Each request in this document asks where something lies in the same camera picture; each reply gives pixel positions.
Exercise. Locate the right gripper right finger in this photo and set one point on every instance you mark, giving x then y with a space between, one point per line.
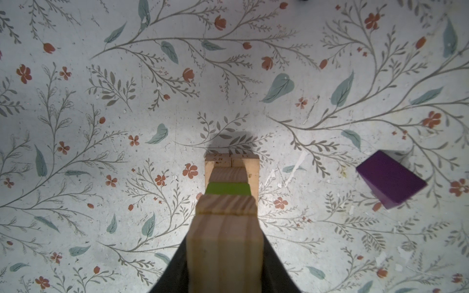
274 277

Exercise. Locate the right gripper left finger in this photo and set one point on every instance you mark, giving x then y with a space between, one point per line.
175 278

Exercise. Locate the ridged wood block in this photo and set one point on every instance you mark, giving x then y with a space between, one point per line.
224 254

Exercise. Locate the green block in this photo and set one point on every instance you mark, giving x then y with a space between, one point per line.
242 189

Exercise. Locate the purple block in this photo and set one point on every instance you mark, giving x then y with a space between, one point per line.
390 182

